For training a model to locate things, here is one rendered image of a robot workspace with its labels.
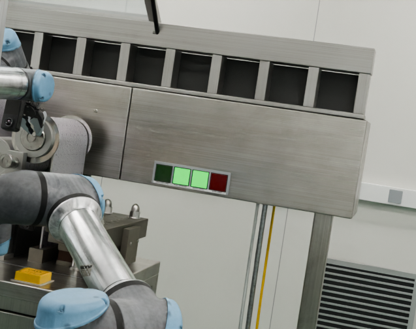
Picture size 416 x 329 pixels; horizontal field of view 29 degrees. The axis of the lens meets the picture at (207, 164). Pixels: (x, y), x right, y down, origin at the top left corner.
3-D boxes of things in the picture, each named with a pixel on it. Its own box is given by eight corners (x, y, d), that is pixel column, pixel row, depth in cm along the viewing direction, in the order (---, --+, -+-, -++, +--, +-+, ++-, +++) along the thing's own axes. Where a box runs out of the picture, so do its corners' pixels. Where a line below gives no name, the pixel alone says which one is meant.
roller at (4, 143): (-29, 174, 238) (-24, 133, 238) (12, 172, 263) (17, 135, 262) (8, 181, 236) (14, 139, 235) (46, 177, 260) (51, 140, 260)
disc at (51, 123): (9, 160, 236) (13, 109, 236) (10, 160, 237) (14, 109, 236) (57, 165, 233) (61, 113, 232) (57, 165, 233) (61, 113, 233)
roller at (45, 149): (13, 155, 235) (16, 115, 234) (51, 155, 260) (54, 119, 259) (50, 159, 232) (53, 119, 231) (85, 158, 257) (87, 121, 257)
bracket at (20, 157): (-14, 257, 230) (0, 149, 228) (-3, 254, 236) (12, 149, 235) (2, 260, 229) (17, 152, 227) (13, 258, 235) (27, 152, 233)
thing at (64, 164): (43, 219, 234) (52, 155, 234) (76, 212, 257) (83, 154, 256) (45, 219, 234) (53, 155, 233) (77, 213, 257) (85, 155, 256)
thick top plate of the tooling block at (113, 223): (47, 241, 229) (50, 220, 229) (99, 228, 268) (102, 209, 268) (100, 251, 225) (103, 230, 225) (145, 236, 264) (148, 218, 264)
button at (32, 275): (14, 280, 207) (15, 270, 206) (26, 276, 213) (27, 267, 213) (38, 285, 205) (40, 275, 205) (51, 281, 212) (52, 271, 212)
